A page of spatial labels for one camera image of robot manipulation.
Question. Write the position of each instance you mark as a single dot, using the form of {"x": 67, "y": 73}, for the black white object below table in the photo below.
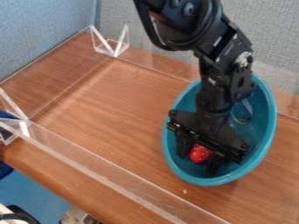
{"x": 14, "y": 215}

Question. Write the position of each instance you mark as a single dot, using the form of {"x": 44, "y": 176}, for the left clear acrylic barrier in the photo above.
{"x": 64, "y": 63}

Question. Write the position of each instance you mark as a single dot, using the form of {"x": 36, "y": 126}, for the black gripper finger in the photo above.
{"x": 214, "y": 164}
{"x": 185, "y": 143}

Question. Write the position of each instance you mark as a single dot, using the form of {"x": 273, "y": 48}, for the black blue robot arm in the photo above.
{"x": 194, "y": 25}

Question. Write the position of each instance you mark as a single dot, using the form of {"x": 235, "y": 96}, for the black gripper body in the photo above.
{"x": 211, "y": 132}

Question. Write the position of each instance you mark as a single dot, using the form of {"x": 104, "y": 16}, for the back clear acrylic barrier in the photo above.
{"x": 169, "y": 66}

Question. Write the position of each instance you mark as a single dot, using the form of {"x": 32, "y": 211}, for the clear acrylic barrier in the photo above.
{"x": 64, "y": 63}
{"x": 169, "y": 66}
{"x": 150, "y": 196}

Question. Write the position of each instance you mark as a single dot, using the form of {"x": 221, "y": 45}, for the blue plastic bowl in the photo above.
{"x": 257, "y": 128}

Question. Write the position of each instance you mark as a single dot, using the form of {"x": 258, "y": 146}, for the front clear acrylic barrier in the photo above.
{"x": 150, "y": 196}

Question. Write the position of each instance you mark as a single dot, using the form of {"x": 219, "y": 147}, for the red strawberry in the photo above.
{"x": 199, "y": 154}

